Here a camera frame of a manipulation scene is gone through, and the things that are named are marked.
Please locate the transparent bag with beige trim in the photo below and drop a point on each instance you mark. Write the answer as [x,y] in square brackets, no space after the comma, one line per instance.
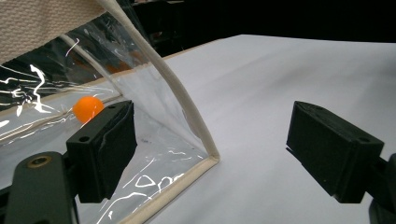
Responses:
[31,21]

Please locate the orange ball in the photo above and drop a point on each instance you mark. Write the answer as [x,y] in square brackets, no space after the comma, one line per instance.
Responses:
[88,108]

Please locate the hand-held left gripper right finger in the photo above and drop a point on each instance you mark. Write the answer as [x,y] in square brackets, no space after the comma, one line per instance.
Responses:
[330,149]

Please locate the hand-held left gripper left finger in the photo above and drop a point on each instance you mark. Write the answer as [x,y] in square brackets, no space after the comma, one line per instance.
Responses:
[102,155]

